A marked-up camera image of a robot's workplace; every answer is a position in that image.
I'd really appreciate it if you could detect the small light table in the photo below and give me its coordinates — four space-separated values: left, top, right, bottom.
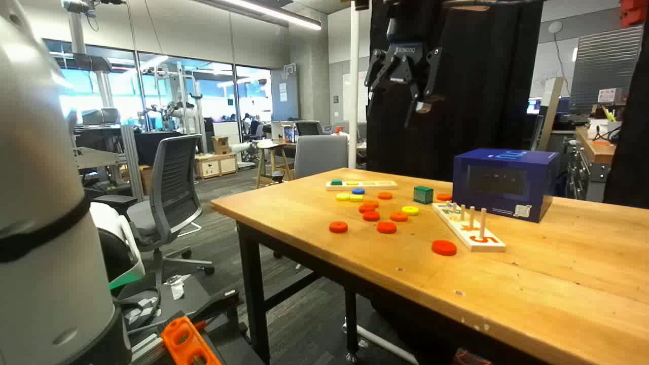
252 139 301 189

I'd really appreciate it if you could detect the white PVC pipe post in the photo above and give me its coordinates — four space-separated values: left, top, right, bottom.
347 0 361 170

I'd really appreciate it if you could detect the black curtain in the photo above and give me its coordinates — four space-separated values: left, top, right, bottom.
365 0 546 182
603 18 649 210

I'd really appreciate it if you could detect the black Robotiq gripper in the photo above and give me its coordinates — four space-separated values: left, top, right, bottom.
365 37 429 94

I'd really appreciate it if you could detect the grey office chair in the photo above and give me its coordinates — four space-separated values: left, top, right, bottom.
126 132 219 291
293 134 352 181

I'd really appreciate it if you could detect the white plastic cover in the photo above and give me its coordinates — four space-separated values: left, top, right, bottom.
90 201 148 281

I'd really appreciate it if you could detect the white wooden peg board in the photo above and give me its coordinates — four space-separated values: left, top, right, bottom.
431 201 508 253

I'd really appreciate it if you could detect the long ceiling light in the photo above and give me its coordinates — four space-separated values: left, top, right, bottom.
219 0 325 33

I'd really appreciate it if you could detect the blue cardboard box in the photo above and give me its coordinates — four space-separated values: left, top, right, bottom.
450 146 561 226

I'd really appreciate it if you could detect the light wooden shape board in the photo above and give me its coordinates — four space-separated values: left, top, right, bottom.
325 176 400 193

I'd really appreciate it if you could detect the wooden desk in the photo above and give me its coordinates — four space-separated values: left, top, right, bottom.
574 123 619 168

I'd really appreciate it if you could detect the green wooden cube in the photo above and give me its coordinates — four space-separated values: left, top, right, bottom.
412 184 437 208

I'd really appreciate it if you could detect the leaning wooden plank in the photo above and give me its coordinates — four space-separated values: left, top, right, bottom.
536 75 569 152

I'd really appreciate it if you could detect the orange plastic object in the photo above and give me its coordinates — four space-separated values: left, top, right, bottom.
161 314 224 365

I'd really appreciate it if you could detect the black metal table frame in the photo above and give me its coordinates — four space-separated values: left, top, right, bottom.
233 219 363 365

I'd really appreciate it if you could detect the red object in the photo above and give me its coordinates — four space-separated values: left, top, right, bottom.
616 0 649 31

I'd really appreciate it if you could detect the low wooden cabinet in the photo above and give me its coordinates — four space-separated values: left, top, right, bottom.
192 151 240 181

